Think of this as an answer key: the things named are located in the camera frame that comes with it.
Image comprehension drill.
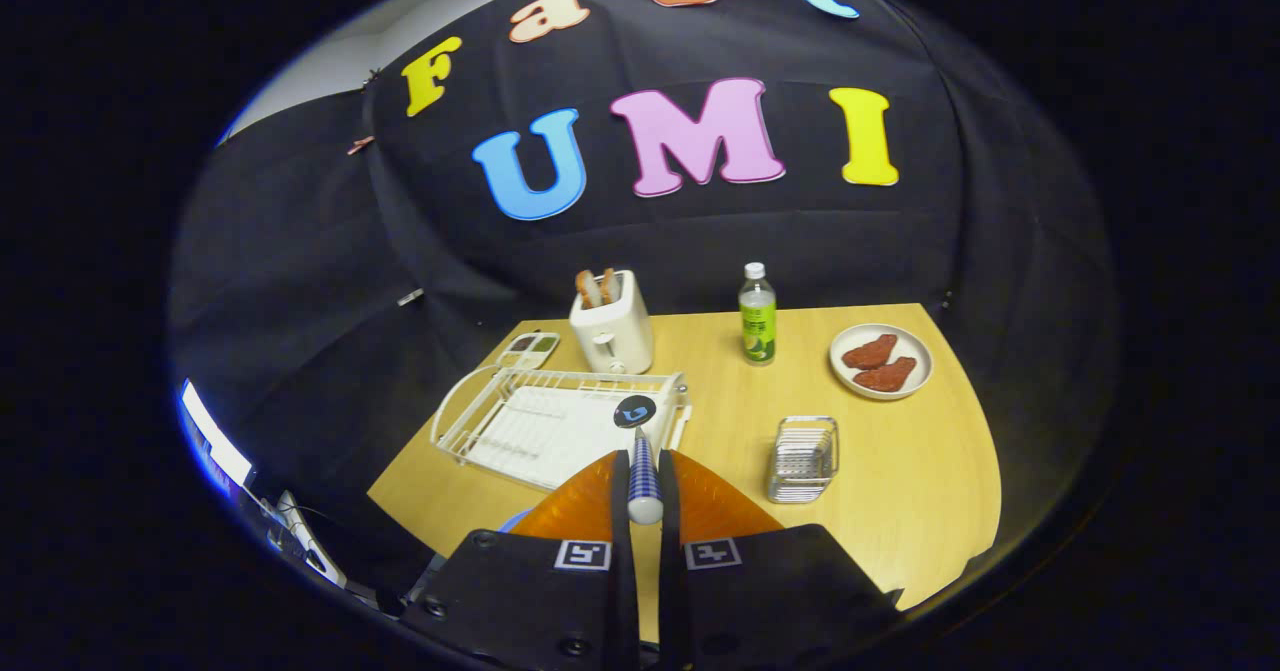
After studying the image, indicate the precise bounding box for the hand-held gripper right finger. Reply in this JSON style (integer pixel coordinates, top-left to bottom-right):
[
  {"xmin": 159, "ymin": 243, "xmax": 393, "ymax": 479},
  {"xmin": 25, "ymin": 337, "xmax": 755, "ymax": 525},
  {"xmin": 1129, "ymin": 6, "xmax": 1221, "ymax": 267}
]
[{"xmin": 655, "ymin": 448, "xmax": 906, "ymax": 671}]

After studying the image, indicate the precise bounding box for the white toaster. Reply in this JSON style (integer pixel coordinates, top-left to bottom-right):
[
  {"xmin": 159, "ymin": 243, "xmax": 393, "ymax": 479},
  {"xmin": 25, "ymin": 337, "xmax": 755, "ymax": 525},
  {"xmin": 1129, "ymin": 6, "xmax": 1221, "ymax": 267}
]
[{"xmin": 569, "ymin": 270, "xmax": 656, "ymax": 376}]

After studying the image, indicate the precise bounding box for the green label drink bottle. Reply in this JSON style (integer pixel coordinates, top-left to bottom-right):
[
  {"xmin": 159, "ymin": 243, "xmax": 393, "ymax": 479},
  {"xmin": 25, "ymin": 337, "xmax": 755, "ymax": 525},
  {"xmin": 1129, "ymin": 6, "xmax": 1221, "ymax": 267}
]
[{"xmin": 738, "ymin": 262, "xmax": 778, "ymax": 366}]

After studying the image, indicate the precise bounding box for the white oval dish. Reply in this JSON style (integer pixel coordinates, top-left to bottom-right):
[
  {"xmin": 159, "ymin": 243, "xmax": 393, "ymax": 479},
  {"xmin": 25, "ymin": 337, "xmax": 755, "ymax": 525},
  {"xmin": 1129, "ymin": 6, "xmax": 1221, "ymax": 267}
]
[{"xmin": 829, "ymin": 323, "xmax": 934, "ymax": 401}]

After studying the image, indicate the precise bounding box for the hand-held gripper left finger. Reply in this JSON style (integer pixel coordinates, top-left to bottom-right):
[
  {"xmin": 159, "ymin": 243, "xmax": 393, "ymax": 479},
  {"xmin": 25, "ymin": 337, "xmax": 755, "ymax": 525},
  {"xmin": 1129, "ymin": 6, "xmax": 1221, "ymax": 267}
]
[{"xmin": 400, "ymin": 451, "xmax": 641, "ymax": 671}]

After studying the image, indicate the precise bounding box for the metal wire basket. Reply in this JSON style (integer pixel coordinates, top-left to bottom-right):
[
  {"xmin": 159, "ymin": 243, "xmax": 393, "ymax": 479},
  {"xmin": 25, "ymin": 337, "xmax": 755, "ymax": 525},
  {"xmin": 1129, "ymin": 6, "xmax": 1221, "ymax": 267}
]
[{"xmin": 767, "ymin": 415, "xmax": 840, "ymax": 505}]

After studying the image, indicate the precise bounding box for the black backdrop cloth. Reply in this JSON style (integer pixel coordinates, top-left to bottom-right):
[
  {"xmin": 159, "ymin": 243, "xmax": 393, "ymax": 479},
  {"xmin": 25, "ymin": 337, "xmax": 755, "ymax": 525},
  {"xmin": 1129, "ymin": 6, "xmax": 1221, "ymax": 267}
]
[{"xmin": 168, "ymin": 0, "xmax": 1119, "ymax": 592}]

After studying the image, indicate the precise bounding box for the white device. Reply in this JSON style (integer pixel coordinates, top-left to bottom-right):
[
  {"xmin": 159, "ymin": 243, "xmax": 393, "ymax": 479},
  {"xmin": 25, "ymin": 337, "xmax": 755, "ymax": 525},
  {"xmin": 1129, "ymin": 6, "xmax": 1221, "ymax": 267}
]
[{"xmin": 270, "ymin": 491, "xmax": 346, "ymax": 587}]

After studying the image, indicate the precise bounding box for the spoon with blue checkered handle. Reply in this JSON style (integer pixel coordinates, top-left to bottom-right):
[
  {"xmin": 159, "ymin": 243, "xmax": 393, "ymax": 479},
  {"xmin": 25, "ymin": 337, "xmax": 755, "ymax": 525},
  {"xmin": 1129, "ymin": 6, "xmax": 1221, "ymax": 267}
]
[{"xmin": 612, "ymin": 394, "xmax": 666, "ymax": 526}]

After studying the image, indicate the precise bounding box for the bright monitor screen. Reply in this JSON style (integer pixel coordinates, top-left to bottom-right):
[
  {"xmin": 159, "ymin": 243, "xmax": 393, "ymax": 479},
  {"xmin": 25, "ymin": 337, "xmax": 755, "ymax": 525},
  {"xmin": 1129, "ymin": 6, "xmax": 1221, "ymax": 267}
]
[{"xmin": 180, "ymin": 379, "xmax": 253, "ymax": 492}]

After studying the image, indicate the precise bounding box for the white wire dish rack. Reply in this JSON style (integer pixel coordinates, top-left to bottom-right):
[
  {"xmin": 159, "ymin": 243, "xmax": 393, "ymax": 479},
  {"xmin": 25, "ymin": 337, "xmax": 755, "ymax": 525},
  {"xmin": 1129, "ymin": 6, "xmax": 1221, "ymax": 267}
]
[{"xmin": 430, "ymin": 364, "xmax": 693, "ymax": 492}]

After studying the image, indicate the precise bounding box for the white compartment seasoning tray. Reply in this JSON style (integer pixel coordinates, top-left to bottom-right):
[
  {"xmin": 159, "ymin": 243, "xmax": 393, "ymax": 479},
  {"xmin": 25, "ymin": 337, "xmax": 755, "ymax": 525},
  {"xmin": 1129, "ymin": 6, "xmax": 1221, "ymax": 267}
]
[{"xmin": 497, "ymin": 331, "xmax": 561, "ymax": 370}]

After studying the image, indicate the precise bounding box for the red meat slice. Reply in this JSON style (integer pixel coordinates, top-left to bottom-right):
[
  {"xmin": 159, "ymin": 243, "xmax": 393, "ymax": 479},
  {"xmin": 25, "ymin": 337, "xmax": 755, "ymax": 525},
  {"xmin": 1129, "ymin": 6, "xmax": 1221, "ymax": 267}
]
[
  {"xmin": 853, "ymin": 356, "xmax": 918, "ymax": 393},
  {"xmin": 841, "ymin": 333, "xmax": 899, "ymax": 370}
]

